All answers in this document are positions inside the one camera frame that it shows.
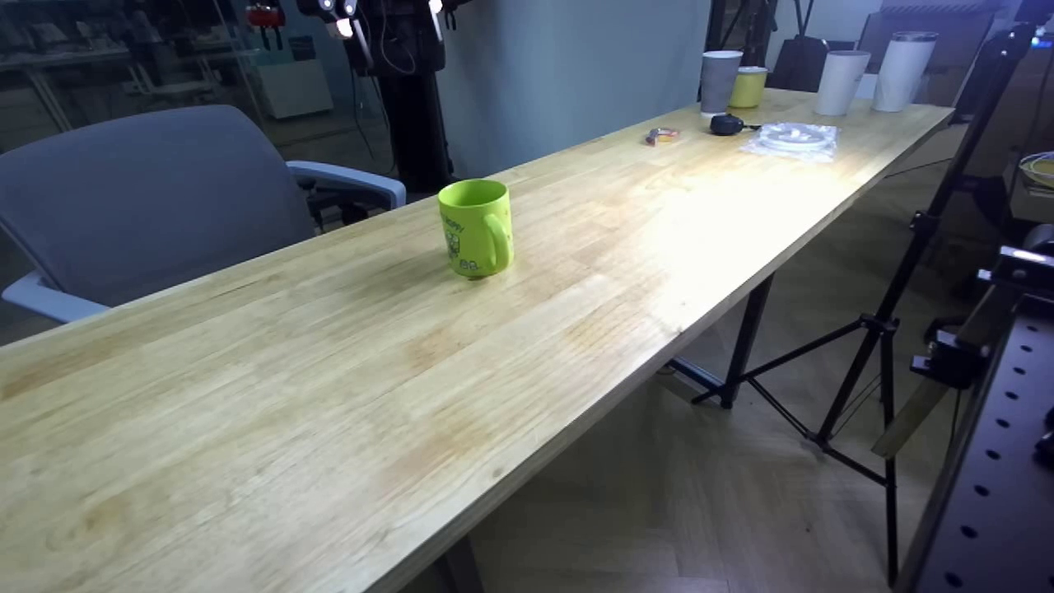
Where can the white cabinet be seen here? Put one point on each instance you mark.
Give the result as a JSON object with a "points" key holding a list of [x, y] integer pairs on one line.
{"points": [[293, 86]]}

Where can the white tumbler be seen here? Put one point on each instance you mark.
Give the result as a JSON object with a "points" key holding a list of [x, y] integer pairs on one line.
{"points": [[905, 73], [841, 83]]}

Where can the green mug with print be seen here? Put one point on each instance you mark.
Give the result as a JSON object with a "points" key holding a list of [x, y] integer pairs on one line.
{"points": [[473, 230]]}

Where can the grey paper cup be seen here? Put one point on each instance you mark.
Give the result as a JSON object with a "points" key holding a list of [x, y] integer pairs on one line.
{"points": [[719, 83]]}

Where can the yellow cup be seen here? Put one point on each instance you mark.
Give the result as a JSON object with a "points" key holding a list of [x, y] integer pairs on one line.
{"points": [[748, 86]]}

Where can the black perforated breadboard table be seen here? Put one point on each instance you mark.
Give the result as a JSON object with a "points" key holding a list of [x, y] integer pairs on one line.
{"points": [[1000, 494]]}

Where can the black clamp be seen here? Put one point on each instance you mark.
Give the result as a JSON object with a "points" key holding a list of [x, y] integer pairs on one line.
{"points": [[950, 355]]}

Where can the grey office chair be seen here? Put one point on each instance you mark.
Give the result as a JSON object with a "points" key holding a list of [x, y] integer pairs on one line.
{"points": [[154, 199]]}

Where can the clear plastic bag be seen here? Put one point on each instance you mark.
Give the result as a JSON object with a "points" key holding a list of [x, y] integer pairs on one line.
{"points": [[793, 140]]}

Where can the black computer mouse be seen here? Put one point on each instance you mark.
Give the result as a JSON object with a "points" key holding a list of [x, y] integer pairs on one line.
{"points": [[725, 122]]}

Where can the small red object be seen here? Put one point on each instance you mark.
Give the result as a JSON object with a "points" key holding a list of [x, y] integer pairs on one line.
{"points": [[265, 15]]}

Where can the black table leg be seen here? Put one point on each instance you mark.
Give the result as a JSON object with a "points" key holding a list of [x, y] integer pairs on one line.
{"points": [[464, 568], [745, 340]]}

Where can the black chair back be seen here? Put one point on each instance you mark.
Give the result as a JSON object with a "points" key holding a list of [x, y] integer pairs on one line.
{"points": [[798, 63]]}

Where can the black tripod stand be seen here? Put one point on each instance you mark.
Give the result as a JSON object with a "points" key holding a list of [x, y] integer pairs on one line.
{"points": [[921, 230]]}

